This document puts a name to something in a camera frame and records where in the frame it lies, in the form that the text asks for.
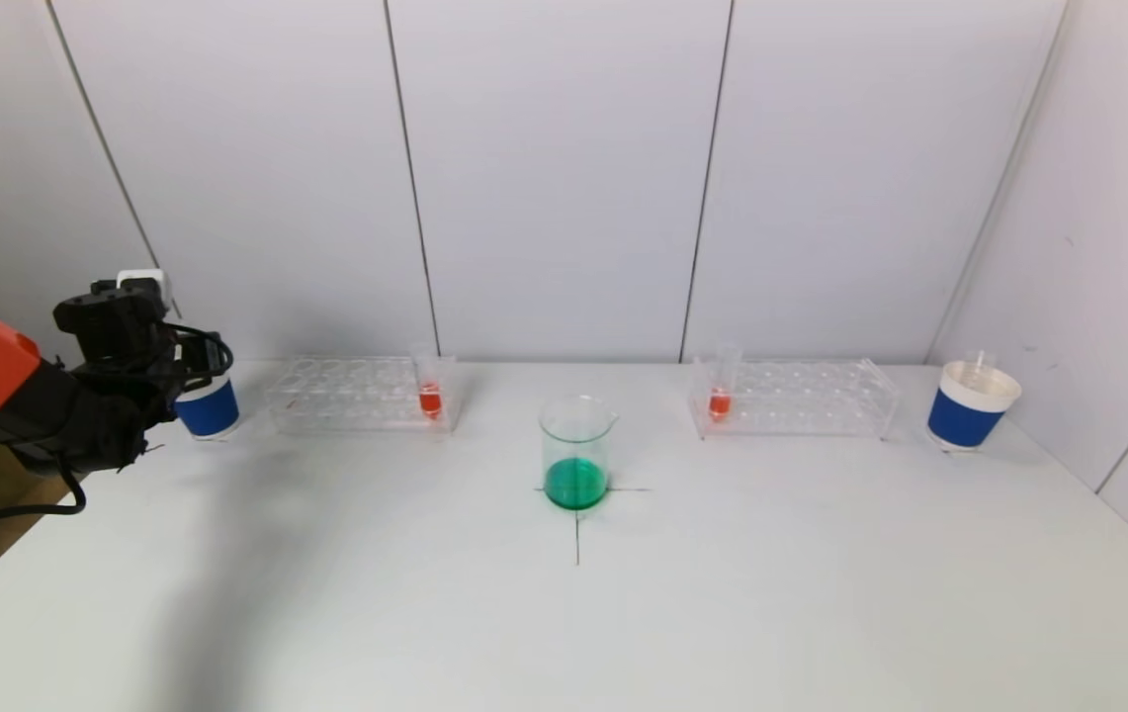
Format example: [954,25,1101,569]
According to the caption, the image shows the white paper cup blue sleeve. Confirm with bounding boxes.
[926,361,1023,454]
[173,374,241,442]

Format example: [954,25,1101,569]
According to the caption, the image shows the test tube with red pigment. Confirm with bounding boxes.
[708,343,742,424]
[410,342,446,422]

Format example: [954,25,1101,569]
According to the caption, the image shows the clear glass beaker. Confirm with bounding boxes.
[538,394,619,513]

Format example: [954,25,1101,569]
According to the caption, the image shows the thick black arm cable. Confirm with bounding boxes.
[0,465,88,540]

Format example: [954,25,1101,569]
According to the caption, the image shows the clear acrylic test tube rack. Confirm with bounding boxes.
[688,358,901,442]
[263,356,464,436]

